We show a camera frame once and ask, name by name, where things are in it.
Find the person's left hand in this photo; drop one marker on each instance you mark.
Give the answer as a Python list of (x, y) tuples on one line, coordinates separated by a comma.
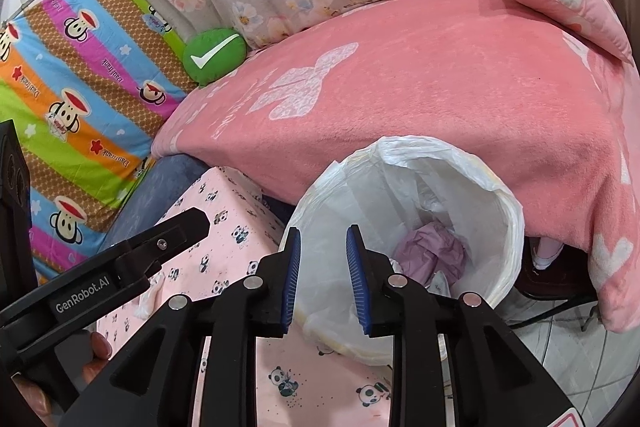
[(97, 352)]

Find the purple cloth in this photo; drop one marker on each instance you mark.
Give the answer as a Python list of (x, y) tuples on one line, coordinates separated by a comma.
[(430, 247)]

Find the black metal stand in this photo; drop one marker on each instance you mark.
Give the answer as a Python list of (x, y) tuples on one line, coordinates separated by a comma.
[(545, 292)]

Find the blue-grey cushion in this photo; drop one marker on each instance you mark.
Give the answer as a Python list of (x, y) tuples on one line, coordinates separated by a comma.
[(165, 187)]

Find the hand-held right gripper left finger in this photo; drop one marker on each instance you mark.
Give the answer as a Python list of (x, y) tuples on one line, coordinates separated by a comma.
[(292, 277)]

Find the striped monkey print quilt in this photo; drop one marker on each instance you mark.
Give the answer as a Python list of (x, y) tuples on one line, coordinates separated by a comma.
[(75, 57)]

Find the pink panda print cloth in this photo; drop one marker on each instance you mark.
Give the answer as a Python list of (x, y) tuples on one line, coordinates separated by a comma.
[(225, 217)]

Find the pink fleece blanket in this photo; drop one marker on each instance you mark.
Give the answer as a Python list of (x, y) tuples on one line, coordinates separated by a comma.
[(450, 97)]

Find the clear crumpled plastic wrapper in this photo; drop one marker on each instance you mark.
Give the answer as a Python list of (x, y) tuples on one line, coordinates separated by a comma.
[(147, 302)]

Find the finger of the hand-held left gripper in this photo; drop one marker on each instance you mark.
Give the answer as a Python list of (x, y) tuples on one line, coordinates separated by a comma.
[(185, 227)]

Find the white bin with plastic liner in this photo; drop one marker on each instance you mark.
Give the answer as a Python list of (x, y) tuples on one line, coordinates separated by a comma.
[(495, 227)]

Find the white pink fabric item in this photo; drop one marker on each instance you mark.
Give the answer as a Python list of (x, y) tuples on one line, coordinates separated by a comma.
[(545, 257)]

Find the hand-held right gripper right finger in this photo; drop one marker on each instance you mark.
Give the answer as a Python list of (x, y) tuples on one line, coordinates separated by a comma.
[(357, 277)]

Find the green check mark pillow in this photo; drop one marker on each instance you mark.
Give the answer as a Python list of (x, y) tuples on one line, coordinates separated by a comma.
[(220, 62)]

